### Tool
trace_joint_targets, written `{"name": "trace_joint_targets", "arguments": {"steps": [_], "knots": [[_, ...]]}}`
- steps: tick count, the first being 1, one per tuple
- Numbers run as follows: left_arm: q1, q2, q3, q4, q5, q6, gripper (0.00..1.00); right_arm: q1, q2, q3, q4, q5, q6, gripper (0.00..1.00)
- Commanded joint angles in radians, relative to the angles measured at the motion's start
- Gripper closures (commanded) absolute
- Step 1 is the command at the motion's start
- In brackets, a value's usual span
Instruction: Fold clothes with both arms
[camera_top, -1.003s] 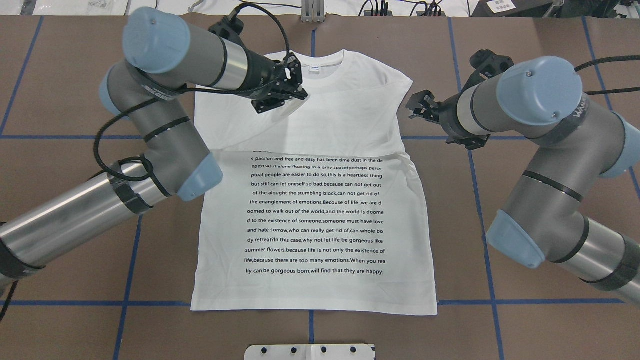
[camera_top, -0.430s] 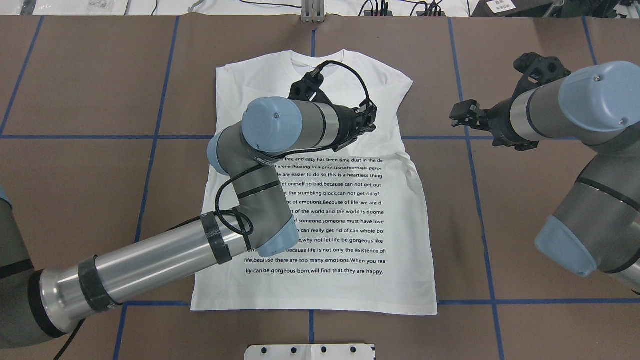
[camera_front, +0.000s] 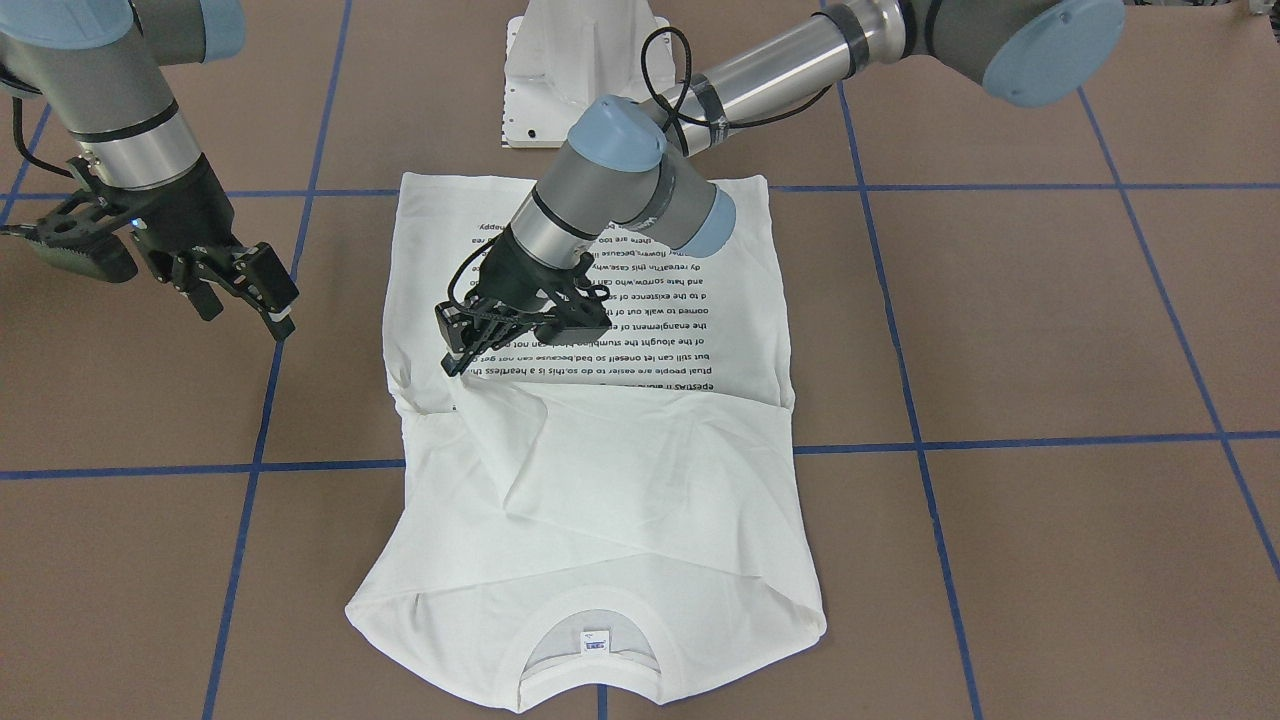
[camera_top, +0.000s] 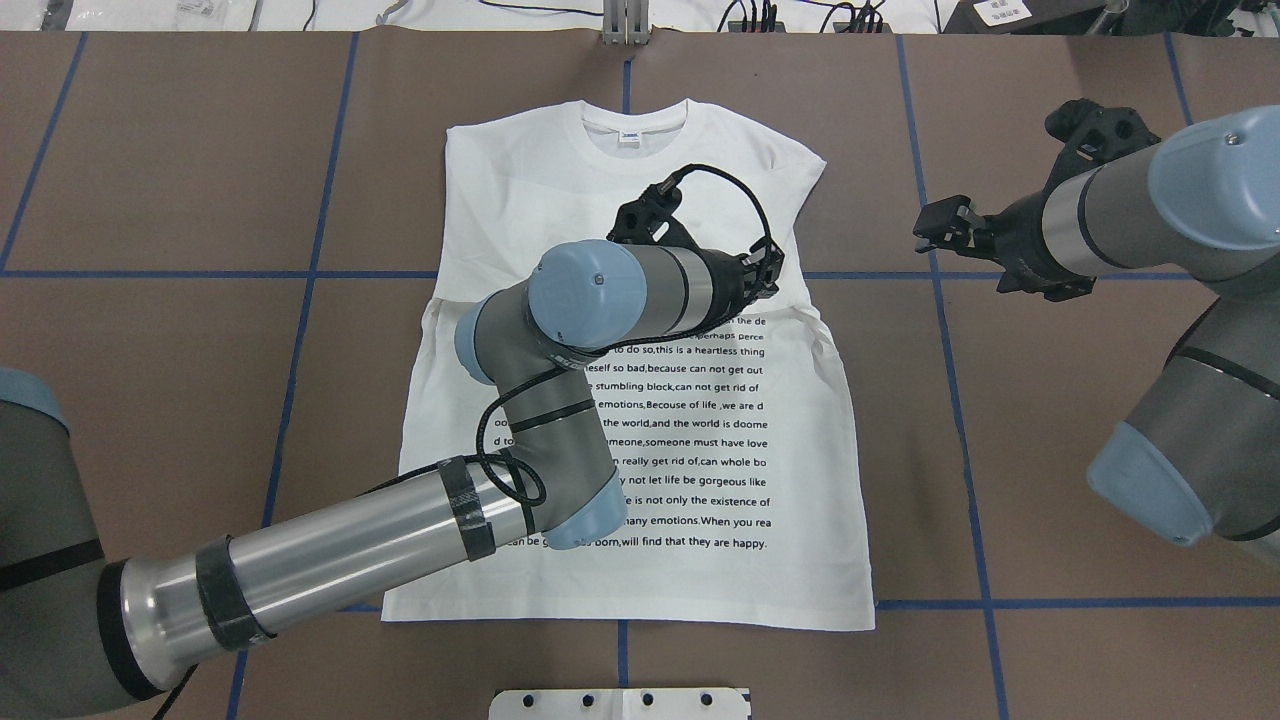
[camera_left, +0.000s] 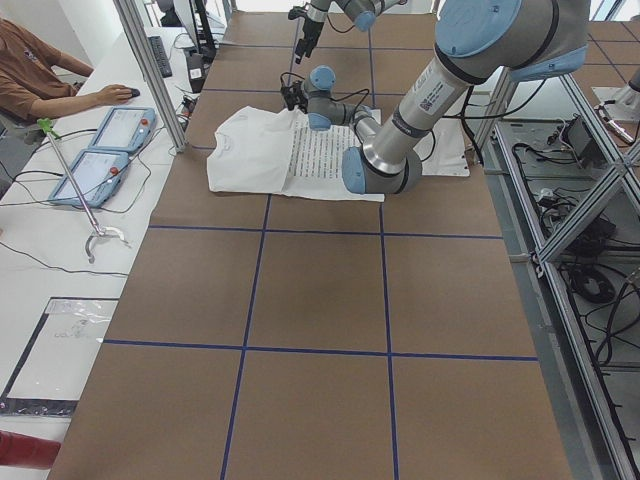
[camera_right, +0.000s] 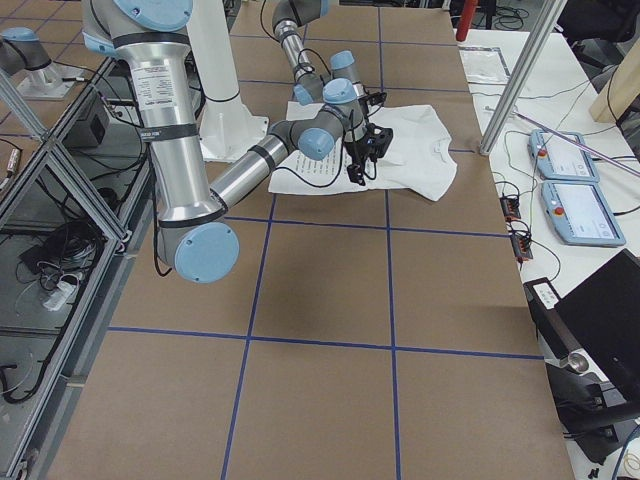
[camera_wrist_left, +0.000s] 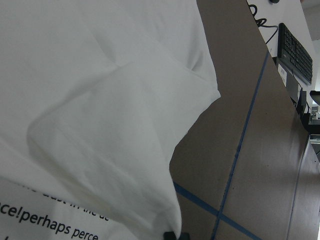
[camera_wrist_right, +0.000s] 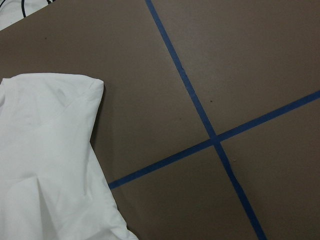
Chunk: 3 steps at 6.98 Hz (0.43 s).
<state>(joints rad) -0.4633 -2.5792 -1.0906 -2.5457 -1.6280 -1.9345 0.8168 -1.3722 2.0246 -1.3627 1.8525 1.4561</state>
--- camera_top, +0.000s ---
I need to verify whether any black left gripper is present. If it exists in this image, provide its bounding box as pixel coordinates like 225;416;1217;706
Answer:
605;178;785;319

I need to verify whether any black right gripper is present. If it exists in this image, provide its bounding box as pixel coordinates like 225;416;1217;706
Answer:
914;97;1162;302

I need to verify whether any white long-sleeve text shirt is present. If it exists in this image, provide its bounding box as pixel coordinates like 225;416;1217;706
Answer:
381;99;876;632

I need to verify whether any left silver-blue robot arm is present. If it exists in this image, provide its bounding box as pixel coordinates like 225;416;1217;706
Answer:
3;164;785;719

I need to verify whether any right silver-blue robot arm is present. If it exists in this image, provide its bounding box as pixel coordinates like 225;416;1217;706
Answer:
914;99;1277;562

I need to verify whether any black box with label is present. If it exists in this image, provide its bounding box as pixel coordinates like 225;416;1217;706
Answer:
942;1;1106;35

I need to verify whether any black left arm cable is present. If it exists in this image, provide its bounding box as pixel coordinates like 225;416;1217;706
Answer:
476;163;773;509

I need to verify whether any grey aluminium frame post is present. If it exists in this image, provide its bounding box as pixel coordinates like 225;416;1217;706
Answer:
602;0;652;46

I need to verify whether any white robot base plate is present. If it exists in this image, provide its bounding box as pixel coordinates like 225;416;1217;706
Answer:
488;687;754;719

